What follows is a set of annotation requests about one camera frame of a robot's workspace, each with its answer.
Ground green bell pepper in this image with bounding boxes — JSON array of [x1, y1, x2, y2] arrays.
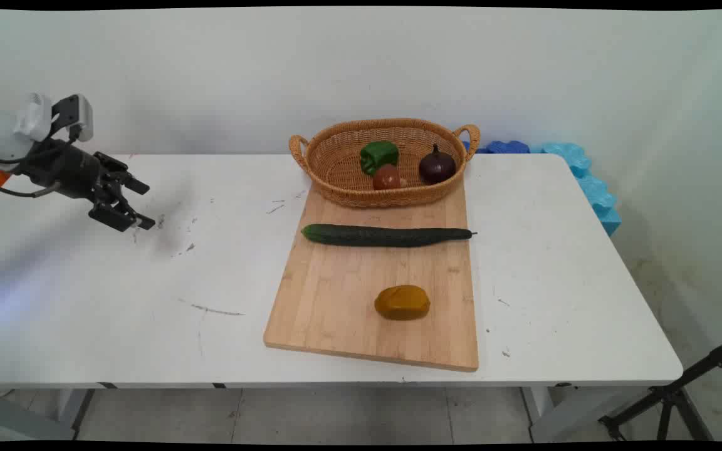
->
[[360, 141, 400, 176]]

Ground long green cucumber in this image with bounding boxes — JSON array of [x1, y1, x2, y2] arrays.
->
[[301, 224, 478, 248]]

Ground red tomato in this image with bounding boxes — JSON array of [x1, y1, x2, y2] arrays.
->
[[372, 164, 408, 191]]

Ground white table leg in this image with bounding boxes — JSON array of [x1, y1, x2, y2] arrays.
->
[[0, 388, 96, 442], [520, 385, 634, 443]]

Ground woven wicker basket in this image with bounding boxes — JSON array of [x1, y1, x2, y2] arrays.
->
[[288, 118, 481, 209]]

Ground dark blue foam piece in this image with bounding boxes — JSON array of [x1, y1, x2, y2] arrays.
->
[[461, 140, 531, 155]]

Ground wooden cutting board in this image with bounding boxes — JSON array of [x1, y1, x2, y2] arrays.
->
[[263, 183, 480, 373]]

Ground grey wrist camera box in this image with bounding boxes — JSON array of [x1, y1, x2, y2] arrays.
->
[[51, 94, 95, 143]]

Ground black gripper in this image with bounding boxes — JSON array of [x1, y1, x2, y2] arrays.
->
[[19, 138, 157, 233]]

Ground dark purple onion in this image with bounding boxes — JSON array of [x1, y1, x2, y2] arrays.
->
[[418, 144, 458, 185]]

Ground yellow-brown potato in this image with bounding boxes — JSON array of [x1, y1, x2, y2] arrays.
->
[[374, 284, 431, 321]]

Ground light blue foam piece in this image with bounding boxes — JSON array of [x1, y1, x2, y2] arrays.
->
[[529, 142, 622, 237]]

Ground black tripod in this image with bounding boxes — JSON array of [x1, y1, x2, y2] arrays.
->
[[599, 334, 722, 442]]

